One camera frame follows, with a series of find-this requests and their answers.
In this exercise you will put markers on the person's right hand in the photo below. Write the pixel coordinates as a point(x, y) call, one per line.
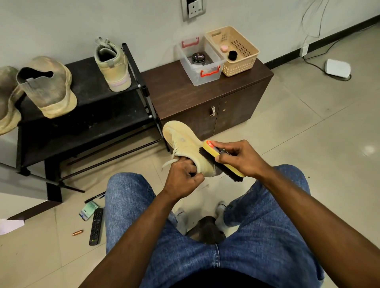
point(243, 157)

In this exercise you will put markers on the person's left hand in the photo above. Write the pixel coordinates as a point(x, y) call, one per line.
point(181, 181)

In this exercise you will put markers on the black orange shoe brush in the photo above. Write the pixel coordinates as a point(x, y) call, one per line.
point(219, 161)

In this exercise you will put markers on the pale green lace-up shoe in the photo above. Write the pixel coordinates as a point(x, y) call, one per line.
point(184, 139)
point(116, 71)

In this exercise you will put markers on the clear plastic storage box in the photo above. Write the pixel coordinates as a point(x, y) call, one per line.
point(205, 74)

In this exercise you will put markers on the small black round cap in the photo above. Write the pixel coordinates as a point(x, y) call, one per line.
point(233, 56)

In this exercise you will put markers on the beige plastic basket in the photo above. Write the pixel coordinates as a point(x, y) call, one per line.
point(242, 50)

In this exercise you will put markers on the pink round lid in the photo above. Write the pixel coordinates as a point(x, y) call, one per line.
point(224, 48)

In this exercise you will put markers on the worn tan slip-on shoe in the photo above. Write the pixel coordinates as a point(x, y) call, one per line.
point(7, 104)
point(50, 89)

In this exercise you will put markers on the person's right forearm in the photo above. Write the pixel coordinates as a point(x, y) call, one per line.
point(323, 234)

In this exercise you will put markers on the person's left leg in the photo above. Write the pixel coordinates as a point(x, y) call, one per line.
point(127, 207)

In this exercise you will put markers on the person's leg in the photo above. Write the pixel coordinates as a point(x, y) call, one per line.
point(279, 243)
point(127, 207)

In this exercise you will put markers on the dark brown wooden cabinet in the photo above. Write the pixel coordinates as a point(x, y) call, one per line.
point(172, 89)

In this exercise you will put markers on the person's right leg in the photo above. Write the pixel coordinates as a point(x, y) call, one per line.
point(279, 243)

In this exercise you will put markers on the black pen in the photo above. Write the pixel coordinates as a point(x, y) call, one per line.
point(94, 197)

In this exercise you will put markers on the black remote control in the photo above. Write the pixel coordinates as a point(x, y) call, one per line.
point(96, 226)

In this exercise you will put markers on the green paper packet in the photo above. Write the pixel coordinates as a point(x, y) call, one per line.
point(89, 210)

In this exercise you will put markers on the black metal shoe rack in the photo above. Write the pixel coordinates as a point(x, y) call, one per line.
point(101, 118)

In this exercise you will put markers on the black round polish tin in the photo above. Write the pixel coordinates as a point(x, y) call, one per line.
point(199, 58)

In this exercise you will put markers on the small brass cylinder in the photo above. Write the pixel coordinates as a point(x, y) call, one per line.
point(78, 232)

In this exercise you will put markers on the white router box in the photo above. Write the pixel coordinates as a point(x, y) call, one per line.
point(337, 69)

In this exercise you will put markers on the white paper sheet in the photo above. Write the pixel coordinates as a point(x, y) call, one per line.
point(10, 226)

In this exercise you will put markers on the white wall plug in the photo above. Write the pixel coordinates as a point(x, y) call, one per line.
point(304, 50)

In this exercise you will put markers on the white wall socket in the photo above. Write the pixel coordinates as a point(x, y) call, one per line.
point(193, 7)

